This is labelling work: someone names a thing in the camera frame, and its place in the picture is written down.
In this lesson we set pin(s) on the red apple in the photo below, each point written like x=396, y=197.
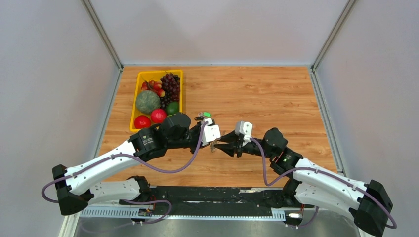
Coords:
x=158, y=115

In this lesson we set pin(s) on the green melon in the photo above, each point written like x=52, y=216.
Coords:
x=147, y=101

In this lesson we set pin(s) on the red peaches cluster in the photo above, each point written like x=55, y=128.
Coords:
x=155, y=86

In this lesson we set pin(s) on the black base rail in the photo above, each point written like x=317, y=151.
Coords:
x=222, y=201

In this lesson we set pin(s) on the green lime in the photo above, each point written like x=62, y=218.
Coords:
x=172, y=108

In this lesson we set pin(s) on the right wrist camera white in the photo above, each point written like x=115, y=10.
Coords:
x=244, y=128

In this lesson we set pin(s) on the yellow plastic bin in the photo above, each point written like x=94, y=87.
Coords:
x=148, y=76

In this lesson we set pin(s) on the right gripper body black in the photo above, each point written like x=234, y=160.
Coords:
x=254, y=146

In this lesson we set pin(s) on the red tomato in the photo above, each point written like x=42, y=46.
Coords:
x=141, y=122

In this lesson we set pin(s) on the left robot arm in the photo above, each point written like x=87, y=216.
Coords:
x=82, y=185

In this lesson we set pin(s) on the clear keyring holder with rings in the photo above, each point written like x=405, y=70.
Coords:
x=213, y=149

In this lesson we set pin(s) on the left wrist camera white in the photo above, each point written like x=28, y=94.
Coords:
x=209, y=132

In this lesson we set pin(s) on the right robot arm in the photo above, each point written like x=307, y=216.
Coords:
x=368, y=205

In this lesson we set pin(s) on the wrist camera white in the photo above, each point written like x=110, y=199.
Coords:
x=209, y=132
x=244, y=128

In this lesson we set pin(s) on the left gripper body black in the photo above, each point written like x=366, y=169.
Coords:
x=193, y=138

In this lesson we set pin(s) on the purple grape bunch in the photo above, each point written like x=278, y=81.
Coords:
x=171, y=87

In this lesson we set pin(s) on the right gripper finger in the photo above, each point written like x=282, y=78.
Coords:
x=228, y=148
x=231, y=137

